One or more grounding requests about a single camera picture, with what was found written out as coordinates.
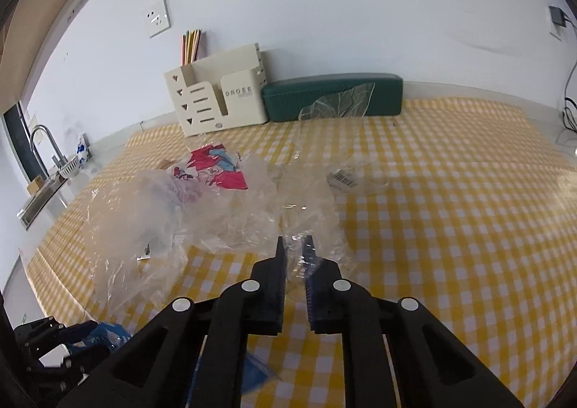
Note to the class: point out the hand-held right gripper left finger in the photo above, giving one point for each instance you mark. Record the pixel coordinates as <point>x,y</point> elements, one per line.
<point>279,261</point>

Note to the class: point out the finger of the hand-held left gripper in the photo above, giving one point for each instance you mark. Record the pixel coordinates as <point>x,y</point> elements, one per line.
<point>58,372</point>
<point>54,330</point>

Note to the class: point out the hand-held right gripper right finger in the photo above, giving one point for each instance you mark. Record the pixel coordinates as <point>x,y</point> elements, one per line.
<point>309,266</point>

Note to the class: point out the blue plastic bag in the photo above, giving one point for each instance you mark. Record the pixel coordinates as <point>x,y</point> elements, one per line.
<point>106,333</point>

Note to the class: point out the clear bag with barcode label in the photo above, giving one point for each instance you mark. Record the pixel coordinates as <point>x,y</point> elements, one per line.
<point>345,178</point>

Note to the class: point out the red printed plastic packet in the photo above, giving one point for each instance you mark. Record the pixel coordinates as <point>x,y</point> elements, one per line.
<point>212,164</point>

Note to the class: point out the steel sink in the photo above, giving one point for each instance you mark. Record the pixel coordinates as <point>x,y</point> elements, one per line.
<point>43,200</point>

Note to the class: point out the large crumpled clear plastic bag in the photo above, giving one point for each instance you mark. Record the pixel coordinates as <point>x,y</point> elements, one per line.
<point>135,218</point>

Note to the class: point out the yellow checked tablecloth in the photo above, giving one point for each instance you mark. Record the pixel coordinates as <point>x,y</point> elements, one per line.
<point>450,232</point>

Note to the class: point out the green storage box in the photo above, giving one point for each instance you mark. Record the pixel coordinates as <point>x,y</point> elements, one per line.
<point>288,102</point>

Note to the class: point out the white strainer basket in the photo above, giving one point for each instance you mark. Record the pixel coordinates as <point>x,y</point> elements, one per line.
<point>70,168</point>

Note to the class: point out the white desk organizer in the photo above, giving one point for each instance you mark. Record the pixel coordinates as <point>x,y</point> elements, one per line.
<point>239,101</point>

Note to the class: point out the clear plastic wrapper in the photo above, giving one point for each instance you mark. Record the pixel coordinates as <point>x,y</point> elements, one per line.
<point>342,102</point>

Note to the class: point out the chrome faucet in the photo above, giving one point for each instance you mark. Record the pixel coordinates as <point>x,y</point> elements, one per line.
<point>41,133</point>

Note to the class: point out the bunch of coloured pencils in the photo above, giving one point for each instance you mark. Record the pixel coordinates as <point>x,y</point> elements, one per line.
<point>191,47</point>

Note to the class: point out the black power adapter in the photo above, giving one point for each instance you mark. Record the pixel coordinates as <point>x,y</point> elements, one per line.
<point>557,16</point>

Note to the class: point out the white wall socket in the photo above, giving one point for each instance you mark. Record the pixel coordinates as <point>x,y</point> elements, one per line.
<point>157,18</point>
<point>555,32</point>

